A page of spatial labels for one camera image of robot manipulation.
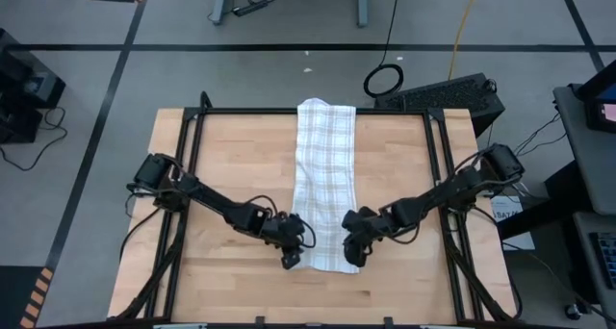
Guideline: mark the grey metal desk leg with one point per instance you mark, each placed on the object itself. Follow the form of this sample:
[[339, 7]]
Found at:
[[363, 4], [220, 4]]

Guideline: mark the black table frame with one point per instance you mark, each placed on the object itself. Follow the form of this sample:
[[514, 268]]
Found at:
[[240, 111]]

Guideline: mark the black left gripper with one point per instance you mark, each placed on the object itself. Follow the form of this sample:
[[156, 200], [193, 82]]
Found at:
[[284, 230]]

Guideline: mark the black keyboard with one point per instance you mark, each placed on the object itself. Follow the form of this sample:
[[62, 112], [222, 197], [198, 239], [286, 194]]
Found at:
[[607, 259]]

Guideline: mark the white paper sheet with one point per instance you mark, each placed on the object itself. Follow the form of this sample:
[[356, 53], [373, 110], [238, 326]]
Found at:
[[517, 233]]

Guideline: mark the black power strip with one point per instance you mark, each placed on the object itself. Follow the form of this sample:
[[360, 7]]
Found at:
[[250, 7]]

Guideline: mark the black caster wheel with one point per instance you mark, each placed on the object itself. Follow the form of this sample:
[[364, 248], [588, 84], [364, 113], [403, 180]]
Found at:
[[572, 312]]

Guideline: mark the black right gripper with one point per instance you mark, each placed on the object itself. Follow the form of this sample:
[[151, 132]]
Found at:
[[368, 223]]

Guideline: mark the black equipment box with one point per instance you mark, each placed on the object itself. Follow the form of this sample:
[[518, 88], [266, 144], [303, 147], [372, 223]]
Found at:
[[24, 88]]

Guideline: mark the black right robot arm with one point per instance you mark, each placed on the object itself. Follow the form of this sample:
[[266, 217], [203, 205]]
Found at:
[[447, 189]]

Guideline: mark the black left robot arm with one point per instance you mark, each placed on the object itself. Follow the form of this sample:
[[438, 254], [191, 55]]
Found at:
[[212, 204]]

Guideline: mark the black desk base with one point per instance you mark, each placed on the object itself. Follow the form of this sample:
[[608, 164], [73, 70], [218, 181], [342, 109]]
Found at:
[[553, 199]]

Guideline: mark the white beige plaid towel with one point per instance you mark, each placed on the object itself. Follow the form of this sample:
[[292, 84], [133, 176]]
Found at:
[[325, 184]]

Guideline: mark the black tablet screen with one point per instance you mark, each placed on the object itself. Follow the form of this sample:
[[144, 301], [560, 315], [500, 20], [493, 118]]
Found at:
[[601, 103]]

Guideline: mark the grey desk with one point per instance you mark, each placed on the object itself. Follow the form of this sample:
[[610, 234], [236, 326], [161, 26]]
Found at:
[[592, 165], [582, 233]]

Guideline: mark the black computer tower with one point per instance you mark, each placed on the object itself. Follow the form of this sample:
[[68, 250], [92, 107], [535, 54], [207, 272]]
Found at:
[[443, 95]]

